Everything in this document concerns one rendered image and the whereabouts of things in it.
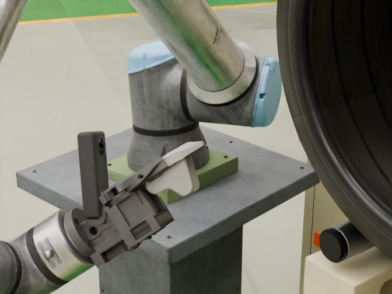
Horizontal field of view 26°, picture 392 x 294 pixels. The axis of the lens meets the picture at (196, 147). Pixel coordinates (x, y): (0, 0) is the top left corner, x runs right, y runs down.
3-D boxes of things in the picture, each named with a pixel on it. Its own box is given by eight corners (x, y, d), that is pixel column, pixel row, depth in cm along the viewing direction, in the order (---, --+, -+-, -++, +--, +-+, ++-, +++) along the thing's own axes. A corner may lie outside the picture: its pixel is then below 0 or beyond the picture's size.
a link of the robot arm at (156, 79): (151, 106, 202) (145, 34, 195) (217, 112, 194) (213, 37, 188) (119, 127, 189) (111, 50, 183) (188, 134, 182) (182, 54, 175)
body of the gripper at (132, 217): (179, 217, 116) (109, 261, 119) (146, 163, 117) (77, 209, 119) (164, 226, 108) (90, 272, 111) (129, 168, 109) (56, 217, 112)
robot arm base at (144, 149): (110, 163, 195) (106, 122, 192) (169, 140, 208) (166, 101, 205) (168, 182, 183) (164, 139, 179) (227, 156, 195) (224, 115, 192)
